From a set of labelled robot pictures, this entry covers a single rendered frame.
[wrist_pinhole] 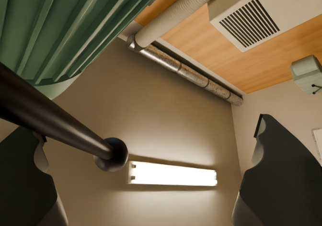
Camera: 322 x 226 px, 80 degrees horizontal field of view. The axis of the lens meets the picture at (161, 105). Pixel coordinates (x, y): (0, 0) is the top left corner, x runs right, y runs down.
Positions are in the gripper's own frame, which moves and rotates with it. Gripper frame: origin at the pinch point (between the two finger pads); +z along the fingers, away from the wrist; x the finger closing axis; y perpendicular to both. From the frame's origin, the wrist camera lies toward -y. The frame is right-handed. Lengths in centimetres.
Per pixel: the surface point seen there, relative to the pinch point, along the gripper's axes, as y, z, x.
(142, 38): 26, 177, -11
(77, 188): 110, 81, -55
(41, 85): 0.9, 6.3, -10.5
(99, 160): 7.3, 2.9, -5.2
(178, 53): 50, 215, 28
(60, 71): -0.7, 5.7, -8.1
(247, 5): -2, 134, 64
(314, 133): 137, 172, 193
